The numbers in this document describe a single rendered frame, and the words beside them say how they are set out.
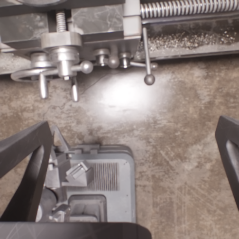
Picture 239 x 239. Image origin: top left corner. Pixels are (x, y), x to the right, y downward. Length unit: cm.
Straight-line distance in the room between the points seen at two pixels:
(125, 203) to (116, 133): 44
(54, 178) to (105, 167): 65
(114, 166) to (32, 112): 67
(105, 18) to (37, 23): 16
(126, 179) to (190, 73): 77
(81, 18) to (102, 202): 94
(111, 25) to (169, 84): 93
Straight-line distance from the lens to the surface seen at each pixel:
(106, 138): 143
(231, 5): 80
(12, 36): 61
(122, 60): 82
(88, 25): 56
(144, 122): 142
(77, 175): 57
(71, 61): 55
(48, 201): 57
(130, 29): 63
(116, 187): 124
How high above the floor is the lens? 141
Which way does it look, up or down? 84 degrees down
